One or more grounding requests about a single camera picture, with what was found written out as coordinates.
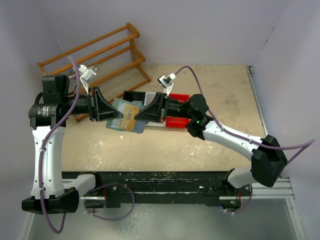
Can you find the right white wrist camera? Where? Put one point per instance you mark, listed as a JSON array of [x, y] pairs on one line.
[[167, 83]]

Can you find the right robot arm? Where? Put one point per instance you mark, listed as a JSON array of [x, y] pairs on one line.
[[267, 159]]

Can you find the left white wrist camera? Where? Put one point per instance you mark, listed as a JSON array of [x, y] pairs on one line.
[[86, 75]]

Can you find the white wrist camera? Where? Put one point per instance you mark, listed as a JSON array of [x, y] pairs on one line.
[[167, 83], [86, 75]]

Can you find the gold card from holder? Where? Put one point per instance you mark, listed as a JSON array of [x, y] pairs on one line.
[[128, 121]]

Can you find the wooden rack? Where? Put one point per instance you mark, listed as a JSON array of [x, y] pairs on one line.
[[104, 54]]

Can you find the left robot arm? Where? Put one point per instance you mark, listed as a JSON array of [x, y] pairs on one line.
[[48, 116]]

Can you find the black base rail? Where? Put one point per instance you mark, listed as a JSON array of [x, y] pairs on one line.
[[165, 187]]

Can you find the black plastic bin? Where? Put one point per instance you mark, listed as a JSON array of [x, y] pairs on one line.
[[137, 97]]

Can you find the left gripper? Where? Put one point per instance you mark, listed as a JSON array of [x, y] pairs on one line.
[[91, 104]]

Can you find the green card holder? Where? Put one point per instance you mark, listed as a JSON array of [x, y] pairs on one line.
[[113, 124]]

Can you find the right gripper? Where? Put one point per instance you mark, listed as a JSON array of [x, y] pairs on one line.
[[162, 107]]

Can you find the red plastic bin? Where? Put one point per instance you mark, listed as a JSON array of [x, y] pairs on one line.
[[177, 122]]

